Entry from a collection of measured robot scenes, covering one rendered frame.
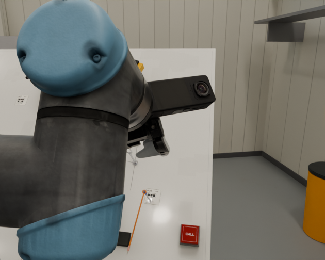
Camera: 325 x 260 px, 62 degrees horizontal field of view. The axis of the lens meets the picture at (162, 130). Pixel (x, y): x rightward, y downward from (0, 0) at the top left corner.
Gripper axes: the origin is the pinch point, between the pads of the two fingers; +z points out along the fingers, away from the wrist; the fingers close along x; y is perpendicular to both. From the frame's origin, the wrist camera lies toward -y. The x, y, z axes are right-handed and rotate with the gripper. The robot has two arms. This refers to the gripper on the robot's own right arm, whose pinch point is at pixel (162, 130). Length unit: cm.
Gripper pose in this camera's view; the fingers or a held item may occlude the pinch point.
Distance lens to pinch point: 52.7
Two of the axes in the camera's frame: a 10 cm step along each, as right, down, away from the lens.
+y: -9.6, 2.8, 0.8
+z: 1.4, 2.0, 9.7
